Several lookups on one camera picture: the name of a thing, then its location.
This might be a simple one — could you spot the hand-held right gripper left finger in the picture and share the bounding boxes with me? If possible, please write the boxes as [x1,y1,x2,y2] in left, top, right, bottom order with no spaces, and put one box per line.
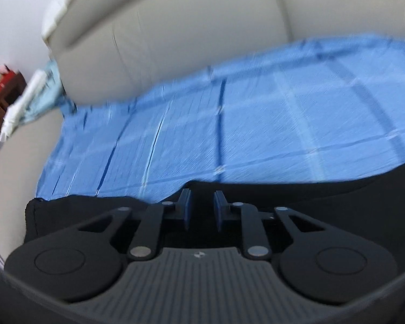
[75,188,192,262]

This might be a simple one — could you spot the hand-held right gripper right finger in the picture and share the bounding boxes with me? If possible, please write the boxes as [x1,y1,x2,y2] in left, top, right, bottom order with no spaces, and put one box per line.
[213,190,329,261]

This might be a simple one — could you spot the black pants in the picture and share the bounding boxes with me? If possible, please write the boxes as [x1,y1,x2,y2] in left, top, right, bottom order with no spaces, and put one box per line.
[23,166,405,267]

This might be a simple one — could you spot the blue checked blanket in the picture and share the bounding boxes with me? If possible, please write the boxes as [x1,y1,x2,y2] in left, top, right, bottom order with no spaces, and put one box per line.
[35,34,405,206]

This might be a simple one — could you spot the beige padded headboard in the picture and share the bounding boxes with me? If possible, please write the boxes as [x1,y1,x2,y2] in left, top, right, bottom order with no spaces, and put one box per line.
[0,0,405,271]

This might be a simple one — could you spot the light blue cloth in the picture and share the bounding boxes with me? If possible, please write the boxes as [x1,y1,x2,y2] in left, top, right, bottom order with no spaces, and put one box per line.
[17,59,77,126]

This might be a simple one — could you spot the white towel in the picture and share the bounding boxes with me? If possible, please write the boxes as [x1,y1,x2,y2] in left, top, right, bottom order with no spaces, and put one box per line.
[0,69,48,143]

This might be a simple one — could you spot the red box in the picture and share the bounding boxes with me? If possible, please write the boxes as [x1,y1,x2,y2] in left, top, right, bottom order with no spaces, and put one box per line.
[0,70,20,98]

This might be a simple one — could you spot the white cloth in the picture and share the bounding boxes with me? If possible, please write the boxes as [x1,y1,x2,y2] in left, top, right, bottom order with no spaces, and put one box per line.
[40,0,136,43]

